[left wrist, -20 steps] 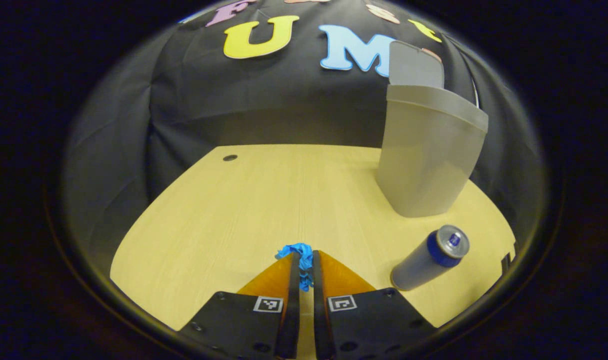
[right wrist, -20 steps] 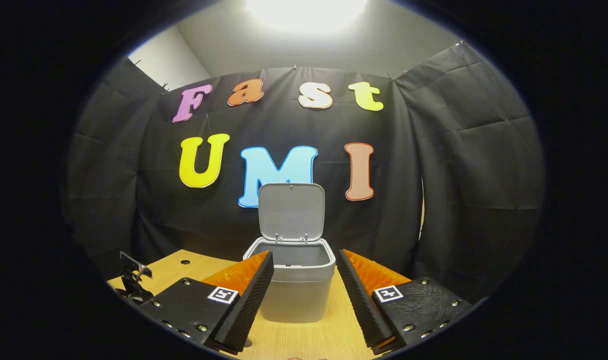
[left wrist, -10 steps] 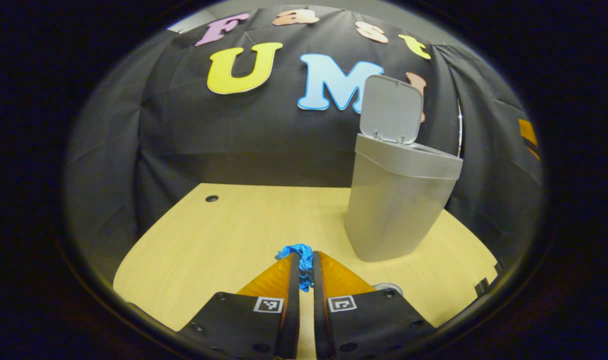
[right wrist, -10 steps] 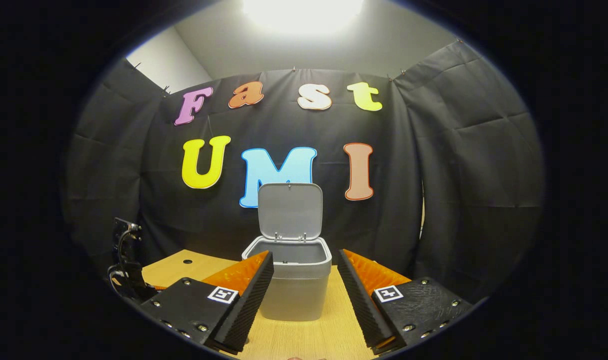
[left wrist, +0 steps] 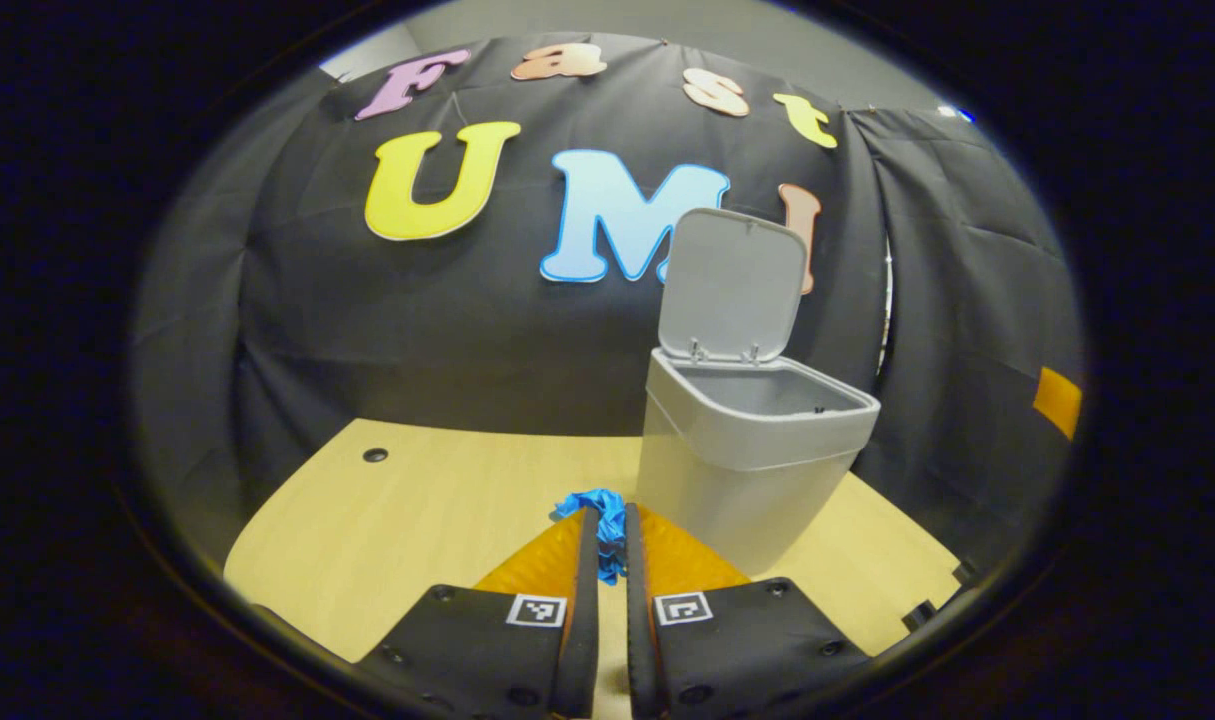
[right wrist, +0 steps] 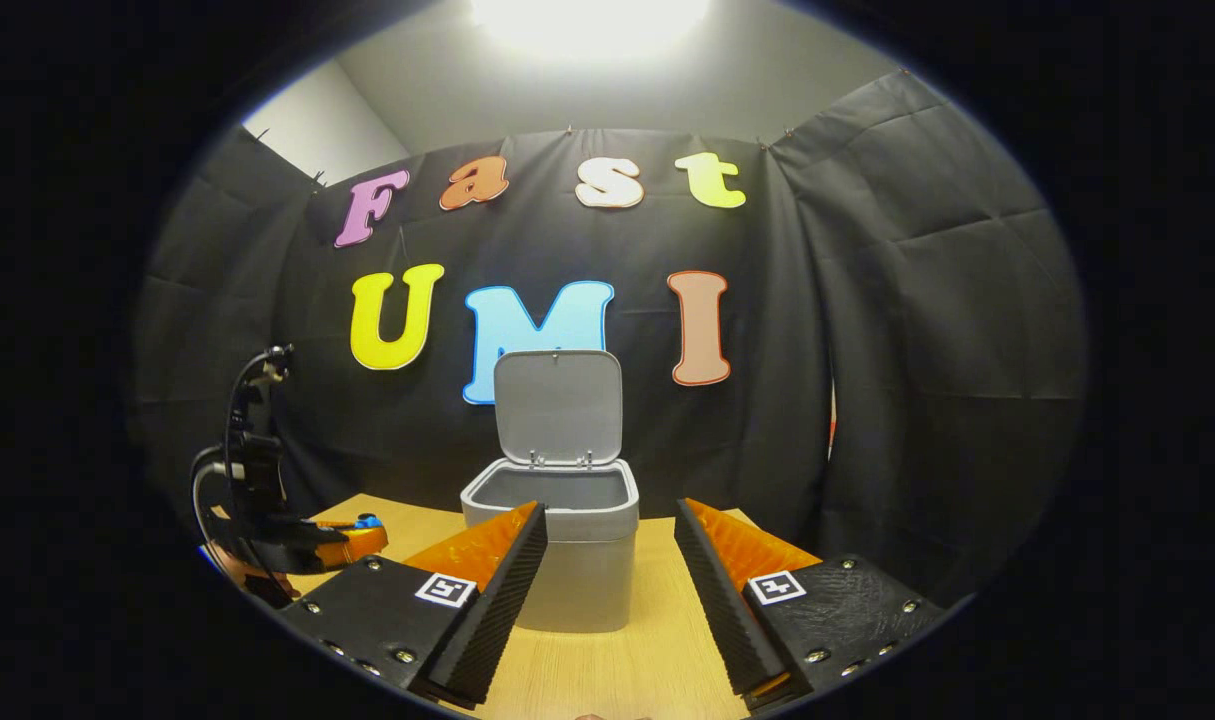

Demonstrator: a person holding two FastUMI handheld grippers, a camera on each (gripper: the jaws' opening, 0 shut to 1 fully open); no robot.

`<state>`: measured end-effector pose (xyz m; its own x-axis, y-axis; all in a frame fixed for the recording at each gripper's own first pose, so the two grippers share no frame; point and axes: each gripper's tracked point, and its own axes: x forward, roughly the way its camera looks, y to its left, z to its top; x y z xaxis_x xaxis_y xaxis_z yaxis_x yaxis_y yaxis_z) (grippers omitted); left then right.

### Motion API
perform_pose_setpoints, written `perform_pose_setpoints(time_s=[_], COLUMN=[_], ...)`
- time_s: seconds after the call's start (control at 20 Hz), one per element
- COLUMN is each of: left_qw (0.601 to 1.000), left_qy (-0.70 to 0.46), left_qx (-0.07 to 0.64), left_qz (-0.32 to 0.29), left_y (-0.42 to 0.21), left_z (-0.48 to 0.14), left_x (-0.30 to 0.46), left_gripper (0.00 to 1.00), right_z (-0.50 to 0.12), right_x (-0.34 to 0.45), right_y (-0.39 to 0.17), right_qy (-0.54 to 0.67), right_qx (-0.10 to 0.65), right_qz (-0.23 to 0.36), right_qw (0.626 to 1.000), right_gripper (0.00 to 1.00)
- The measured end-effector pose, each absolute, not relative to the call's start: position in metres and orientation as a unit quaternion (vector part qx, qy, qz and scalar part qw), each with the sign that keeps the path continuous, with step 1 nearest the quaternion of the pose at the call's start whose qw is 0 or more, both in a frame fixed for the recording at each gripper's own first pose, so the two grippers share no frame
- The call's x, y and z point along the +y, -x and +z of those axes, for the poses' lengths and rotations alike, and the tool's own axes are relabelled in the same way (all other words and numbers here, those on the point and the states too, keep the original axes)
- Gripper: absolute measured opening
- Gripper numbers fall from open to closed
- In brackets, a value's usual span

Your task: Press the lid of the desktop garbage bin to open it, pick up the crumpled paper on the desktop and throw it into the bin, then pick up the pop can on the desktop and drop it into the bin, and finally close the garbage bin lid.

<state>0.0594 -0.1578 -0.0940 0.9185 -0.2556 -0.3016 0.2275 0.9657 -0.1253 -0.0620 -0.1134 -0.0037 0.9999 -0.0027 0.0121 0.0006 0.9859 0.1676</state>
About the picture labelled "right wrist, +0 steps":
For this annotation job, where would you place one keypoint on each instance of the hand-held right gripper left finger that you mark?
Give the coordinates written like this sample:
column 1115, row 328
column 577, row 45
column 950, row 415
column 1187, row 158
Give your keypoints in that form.
column 502, row 600

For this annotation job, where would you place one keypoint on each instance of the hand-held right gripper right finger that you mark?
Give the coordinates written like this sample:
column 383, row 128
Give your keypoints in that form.
column 717, row 600

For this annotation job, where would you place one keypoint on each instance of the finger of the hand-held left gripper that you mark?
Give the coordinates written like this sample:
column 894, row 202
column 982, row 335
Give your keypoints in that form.
column 352, row 545

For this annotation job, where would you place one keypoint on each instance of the white desktop garbage bin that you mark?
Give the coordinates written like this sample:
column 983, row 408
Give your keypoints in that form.
column 557, row 410

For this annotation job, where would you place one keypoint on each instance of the wooden desktop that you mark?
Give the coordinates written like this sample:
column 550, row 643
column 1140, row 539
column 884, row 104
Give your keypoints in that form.
column 647, row 640

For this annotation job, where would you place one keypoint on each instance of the black backdrop cloth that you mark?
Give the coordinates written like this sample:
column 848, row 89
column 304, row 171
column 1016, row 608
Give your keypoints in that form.
column 867, row 350

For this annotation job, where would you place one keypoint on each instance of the ceiling light panel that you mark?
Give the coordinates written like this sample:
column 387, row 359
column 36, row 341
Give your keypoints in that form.
column 587, row 20

